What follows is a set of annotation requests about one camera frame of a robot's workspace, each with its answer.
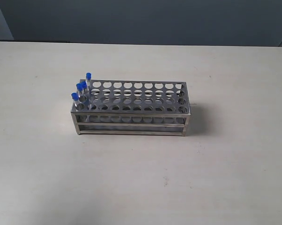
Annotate blue-capped test tube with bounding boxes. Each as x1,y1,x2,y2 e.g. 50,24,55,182
86,72,92,94
71,92,80,108
76,83,84,102
81,81,88,96

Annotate stainless steel test tube rack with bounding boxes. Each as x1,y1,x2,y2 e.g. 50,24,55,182
70,80,192,136

